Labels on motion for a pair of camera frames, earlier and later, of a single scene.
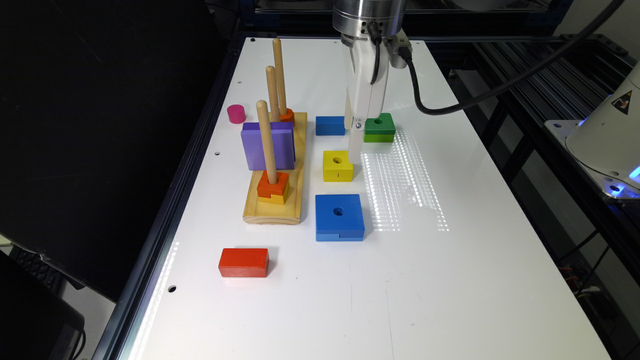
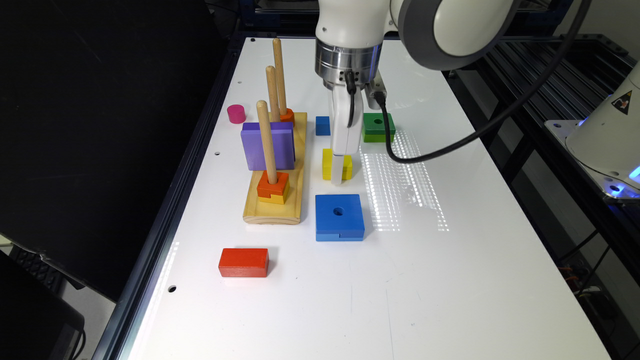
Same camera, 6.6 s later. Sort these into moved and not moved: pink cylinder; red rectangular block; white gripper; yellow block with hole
Moved: white gripper
Not moved: yellow block with hole; pink cylinder; red rectangular block
